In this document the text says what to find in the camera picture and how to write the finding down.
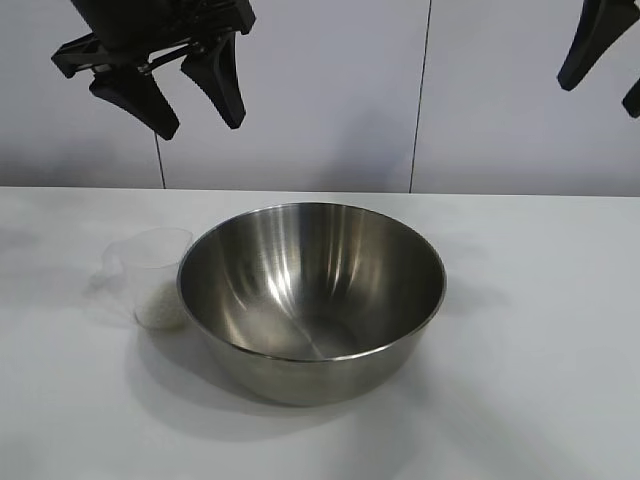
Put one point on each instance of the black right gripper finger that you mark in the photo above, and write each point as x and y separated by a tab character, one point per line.
582	45
634	97

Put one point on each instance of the clear plastic measuring cup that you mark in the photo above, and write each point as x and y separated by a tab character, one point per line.
150	265

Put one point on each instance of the white rice grains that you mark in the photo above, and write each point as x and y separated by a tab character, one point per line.
160	310

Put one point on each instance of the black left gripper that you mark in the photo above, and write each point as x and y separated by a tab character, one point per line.
127	30

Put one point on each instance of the stainless steel mixing bowl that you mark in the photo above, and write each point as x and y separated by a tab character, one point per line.
310	300

